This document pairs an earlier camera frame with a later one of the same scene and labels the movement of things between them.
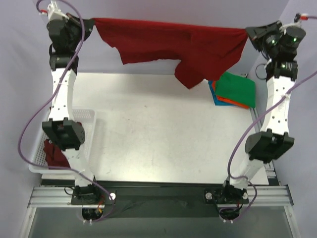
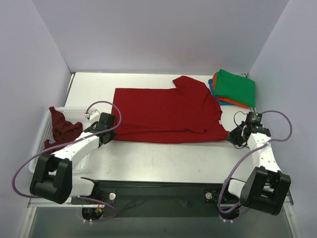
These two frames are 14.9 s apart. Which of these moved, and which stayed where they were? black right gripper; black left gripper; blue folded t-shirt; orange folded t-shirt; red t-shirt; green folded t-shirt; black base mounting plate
Moved: red t-shirt; black left gripper; black right gripper
Stayed: blue folded t-shirt; orange folded t-shirt; black base mounting plate; green folded t-shirt
